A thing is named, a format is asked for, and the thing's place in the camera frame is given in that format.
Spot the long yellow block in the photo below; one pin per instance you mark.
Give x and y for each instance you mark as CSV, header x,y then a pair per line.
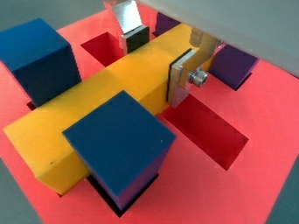
x,y
104,102

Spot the purple upright block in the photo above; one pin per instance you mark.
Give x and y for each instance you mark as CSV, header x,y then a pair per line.
x,y
231,66

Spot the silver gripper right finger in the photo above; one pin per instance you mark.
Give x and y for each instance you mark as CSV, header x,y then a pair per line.
x,y
185,71

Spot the red slotted board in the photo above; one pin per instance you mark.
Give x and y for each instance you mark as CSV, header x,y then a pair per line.
x,y
231,157

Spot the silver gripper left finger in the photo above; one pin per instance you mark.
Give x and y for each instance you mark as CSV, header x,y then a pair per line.
x,y
133,31

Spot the dark blue block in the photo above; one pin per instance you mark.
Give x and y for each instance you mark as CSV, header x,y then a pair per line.
x,y
37,56
121,142

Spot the left dark blue block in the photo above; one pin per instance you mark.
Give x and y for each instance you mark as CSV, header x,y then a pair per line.
x,y
37,56

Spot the right dark blue block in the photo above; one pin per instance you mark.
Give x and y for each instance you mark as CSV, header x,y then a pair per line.
x,y
121,142

